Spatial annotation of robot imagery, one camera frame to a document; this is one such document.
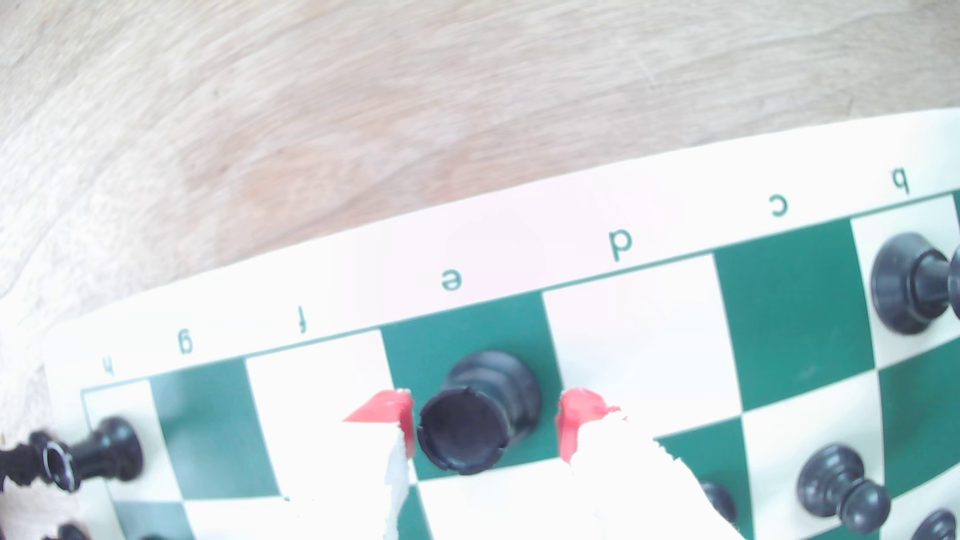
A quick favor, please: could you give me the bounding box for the black king chess piece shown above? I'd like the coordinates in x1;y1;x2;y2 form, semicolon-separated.
870;232;960;336

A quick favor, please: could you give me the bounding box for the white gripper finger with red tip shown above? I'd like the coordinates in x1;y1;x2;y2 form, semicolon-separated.
285;388;417;540
558;387;745;540

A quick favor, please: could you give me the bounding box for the black rook chess piece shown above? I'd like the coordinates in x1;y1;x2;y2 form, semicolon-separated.
0;416;145;494
416;350;543;477

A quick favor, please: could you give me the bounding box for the green white chess mat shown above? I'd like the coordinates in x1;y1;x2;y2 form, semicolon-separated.
41;107;960;540

